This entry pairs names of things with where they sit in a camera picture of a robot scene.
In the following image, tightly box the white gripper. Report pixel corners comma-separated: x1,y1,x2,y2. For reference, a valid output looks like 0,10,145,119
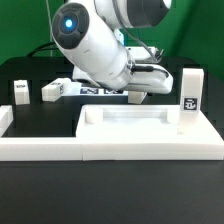
72,46,173,94

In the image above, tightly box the white desk top tray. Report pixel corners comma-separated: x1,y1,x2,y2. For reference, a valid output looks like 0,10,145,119
76,105,224,144

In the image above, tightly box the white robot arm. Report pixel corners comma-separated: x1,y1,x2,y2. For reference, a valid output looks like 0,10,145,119
52,0,173,94

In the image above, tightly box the marker tag sheet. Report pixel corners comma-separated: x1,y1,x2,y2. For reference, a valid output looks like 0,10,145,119
64,82,128,96

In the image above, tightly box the white U-shaped fence frame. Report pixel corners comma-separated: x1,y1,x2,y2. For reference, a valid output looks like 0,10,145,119
0,106,224,161

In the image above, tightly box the black cable bundle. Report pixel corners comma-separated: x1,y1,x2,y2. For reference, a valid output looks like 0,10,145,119
27,41,58,58

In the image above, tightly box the white thin cable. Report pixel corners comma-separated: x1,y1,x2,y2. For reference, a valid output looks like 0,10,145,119
45,0,54,58

